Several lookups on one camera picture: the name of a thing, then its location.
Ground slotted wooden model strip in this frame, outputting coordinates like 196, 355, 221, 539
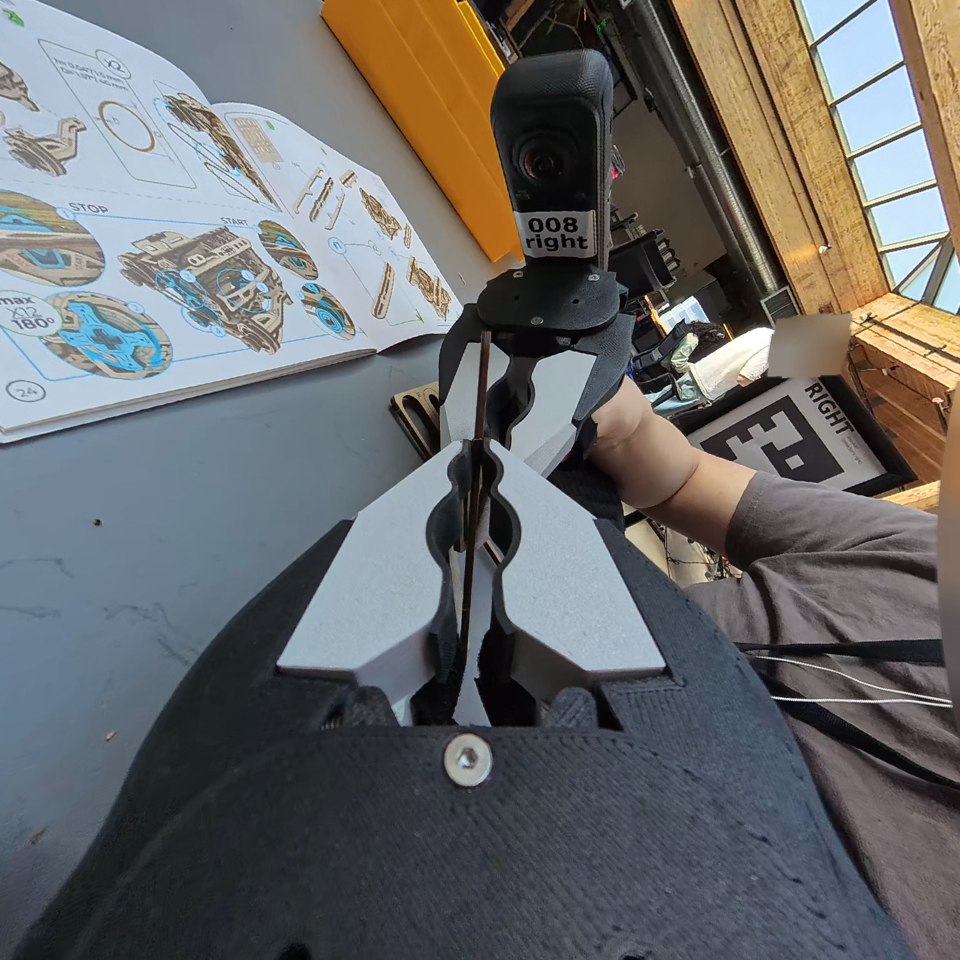
459, 330, 494, 652

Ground wooden crate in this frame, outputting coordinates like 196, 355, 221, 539
847, 292, 960, 489

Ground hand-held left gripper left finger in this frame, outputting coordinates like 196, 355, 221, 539
276, 441, 470, 727

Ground stacked yellow plastic bins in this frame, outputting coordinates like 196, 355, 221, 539
321, 0, 526, 264

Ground plywood parts sheet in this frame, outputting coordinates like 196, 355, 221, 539
388, 381, 445, 460

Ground person's right forearm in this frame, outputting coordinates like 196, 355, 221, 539
588, 375, 759, 560

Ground black framed marker sign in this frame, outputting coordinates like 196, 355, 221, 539
684, 373, 918, 502

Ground thin white cable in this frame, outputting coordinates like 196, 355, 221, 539
746, 652, 955, 710

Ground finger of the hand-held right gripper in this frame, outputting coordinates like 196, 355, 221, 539
504, 351, 601, 481
442, 336, 490, 451

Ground skylight window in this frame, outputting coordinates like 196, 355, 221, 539
795, 0, 960, 316

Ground black strap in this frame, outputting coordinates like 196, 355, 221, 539
733, 637, 946, 669
768, 693, 960, 796

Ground metal ventilation duct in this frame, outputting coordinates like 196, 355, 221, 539
633, 0, 796, 316

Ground illustrated instruction booklet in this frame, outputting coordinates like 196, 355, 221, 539
0, 0, 466, 445

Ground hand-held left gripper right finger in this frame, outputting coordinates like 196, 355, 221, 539
483, 441, 669, 725

